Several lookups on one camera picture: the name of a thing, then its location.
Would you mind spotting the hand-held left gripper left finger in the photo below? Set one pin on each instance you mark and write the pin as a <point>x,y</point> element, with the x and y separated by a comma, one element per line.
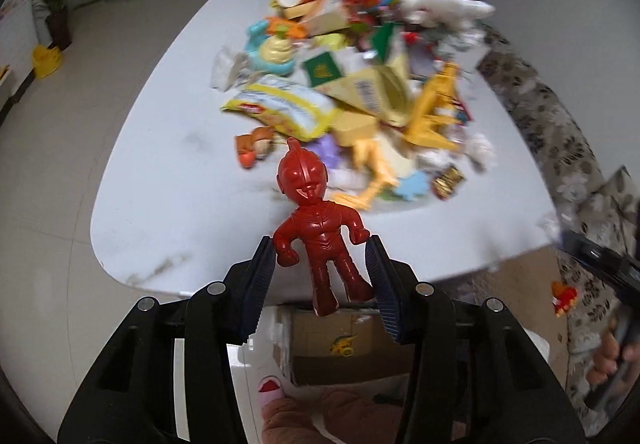
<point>257,284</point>

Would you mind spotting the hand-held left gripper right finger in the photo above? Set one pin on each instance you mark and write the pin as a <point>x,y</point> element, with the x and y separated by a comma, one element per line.
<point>382,289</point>

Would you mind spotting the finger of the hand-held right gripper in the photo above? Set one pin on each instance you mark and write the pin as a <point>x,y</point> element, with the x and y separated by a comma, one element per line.
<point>600,256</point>

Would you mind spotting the red hero figure toy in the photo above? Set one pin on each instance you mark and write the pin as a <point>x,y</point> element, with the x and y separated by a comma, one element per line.
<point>320,234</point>

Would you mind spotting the brown cardboard box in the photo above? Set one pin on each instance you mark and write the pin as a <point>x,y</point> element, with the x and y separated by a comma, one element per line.
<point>320,364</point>

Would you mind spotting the person's right hand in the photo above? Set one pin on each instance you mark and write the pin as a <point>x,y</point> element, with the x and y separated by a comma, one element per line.
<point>611,349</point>

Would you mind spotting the small red toy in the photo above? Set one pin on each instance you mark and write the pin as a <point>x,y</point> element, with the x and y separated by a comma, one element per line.
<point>564,299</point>

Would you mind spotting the small yellow dinosaur toy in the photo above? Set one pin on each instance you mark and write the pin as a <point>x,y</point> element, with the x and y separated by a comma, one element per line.
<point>342,345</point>

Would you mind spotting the white slipper with red mark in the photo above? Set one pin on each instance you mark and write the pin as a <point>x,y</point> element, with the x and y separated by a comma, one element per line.
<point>270,386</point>

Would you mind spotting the blue flat toy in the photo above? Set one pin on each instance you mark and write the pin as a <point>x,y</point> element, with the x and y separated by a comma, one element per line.
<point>414,185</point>

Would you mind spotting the orange dinosaur toy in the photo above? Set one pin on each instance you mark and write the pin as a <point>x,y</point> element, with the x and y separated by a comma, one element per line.
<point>372,164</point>

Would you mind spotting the dark gold candy wrapper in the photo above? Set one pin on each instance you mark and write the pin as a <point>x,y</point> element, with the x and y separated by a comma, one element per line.
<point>448,181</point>

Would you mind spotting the floral sofa cover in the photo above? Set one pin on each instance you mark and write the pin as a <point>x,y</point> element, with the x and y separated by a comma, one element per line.
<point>560,134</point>

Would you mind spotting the person's pink fleece trousers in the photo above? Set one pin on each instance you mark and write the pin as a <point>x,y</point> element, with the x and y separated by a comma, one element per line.
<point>340,419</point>

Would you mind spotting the brown squirrel toy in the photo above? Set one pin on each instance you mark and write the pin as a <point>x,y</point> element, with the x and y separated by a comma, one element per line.
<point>255,144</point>

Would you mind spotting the purple plastic toy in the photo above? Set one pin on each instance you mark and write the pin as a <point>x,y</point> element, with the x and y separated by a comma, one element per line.
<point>325,151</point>

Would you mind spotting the crumpled white tissue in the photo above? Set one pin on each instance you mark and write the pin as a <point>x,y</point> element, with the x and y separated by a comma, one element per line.
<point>480,151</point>

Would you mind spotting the yellow snack bag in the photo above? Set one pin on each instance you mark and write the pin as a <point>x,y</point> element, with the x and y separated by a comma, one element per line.
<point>285,104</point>

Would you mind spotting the yellow giraffe toy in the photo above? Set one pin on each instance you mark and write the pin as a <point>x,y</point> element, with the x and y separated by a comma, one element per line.
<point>435,109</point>

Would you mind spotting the yellow paper package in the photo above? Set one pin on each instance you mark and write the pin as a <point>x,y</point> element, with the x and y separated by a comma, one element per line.
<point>380,91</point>

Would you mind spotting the clear plastic bag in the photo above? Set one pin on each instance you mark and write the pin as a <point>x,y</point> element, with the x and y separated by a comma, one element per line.
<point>227,69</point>

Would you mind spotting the green booklet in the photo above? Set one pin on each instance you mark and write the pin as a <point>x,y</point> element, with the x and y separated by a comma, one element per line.
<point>324,69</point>

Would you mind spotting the cream swirl toy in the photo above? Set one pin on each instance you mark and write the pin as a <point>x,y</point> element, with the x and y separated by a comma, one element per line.
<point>277,51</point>

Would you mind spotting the teal plastic toy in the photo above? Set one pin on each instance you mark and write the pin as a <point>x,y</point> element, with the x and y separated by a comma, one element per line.
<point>257,36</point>

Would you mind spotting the white plush toy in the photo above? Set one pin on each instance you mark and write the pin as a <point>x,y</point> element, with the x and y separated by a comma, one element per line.
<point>440,4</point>

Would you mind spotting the yellow floor bin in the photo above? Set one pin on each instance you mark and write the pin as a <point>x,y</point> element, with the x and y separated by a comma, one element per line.
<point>46,63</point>

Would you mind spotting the dark flower vase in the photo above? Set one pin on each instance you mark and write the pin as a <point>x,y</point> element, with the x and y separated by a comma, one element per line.
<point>61,29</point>

